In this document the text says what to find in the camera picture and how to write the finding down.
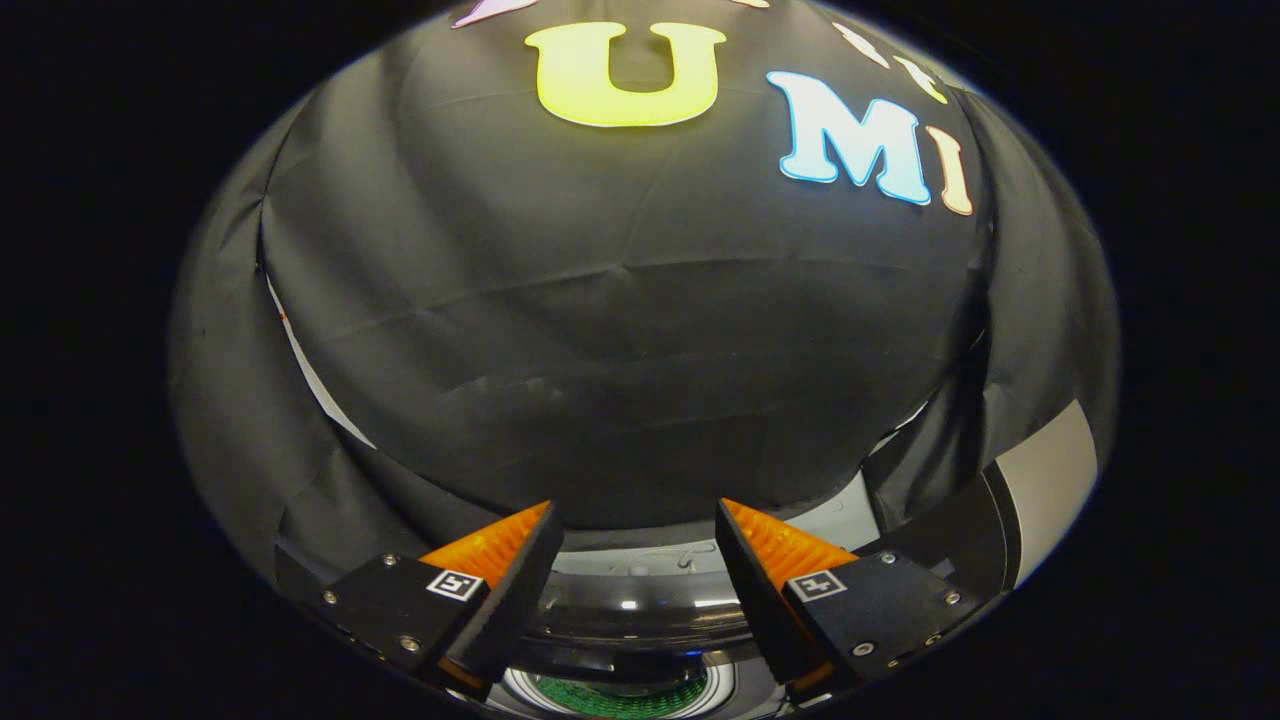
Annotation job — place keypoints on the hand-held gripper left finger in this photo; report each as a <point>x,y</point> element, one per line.
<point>510,600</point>

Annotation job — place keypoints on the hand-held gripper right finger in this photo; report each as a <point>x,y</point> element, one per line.
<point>760,600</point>

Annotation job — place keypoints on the green polo shirt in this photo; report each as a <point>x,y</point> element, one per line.
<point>620,700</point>

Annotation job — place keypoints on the black backdrop cloth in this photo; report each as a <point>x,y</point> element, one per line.
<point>600,350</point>

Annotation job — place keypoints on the dark cabinet with beige door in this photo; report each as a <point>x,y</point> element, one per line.
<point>1040,480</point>

